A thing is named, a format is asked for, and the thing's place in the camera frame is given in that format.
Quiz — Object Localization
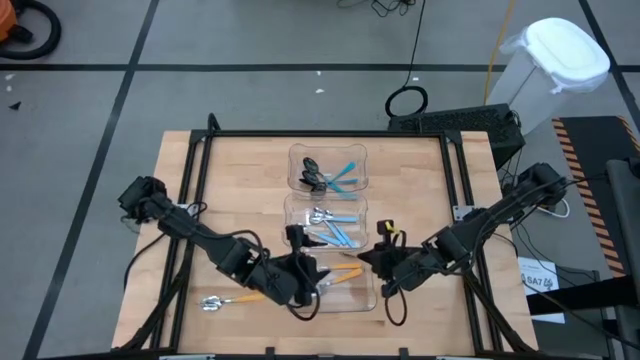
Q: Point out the black hanging cable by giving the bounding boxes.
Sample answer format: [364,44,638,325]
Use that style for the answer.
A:
[383,0,430,119]

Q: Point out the black perforated computer case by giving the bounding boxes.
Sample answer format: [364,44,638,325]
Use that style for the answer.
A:
[387,102,527,171]

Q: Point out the white cable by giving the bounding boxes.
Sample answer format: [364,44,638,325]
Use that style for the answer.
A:
[537,194,572,220]

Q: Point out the white paper sign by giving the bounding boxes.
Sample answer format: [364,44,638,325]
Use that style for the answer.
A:
[517,256,567,325]

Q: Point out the tangled black floor cables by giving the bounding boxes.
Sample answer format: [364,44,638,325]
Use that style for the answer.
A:
[337,0,419,19]

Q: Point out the translucent trash can white lid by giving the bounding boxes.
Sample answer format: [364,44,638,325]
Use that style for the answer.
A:
[486,17,612,136]

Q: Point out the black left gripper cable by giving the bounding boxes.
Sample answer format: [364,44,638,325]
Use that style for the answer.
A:
[287,293,322,323]

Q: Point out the black table frame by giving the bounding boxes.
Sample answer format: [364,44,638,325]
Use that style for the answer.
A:
[114,112,540,360]

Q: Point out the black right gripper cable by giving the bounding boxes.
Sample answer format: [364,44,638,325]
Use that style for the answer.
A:
[382,284,409,327]

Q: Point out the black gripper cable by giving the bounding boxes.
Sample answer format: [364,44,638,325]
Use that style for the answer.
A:
[382,284,409,327]
[287,293,322,323]

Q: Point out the black vacuum hose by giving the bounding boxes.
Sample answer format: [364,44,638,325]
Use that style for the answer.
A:
[0,0,63,62]

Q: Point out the clear plastic bin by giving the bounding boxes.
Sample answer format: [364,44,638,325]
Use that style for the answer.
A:
[287,143,370,197]
[286,248,378,315]
[282,192,370,251]

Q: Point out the black mat with striped edge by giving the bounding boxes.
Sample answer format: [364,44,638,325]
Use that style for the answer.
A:
[551,114,640,281]

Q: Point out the yellow hanging cable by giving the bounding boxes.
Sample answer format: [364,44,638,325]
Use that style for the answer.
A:
[481,0,517,106]

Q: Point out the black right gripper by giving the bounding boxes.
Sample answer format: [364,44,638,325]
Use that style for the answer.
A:
[358,219,429,296]

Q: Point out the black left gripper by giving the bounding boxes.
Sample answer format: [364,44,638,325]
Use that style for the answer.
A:
[262,224,329,307]

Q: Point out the black metal beam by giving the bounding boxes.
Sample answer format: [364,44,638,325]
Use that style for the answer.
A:
[524,287,640,317]

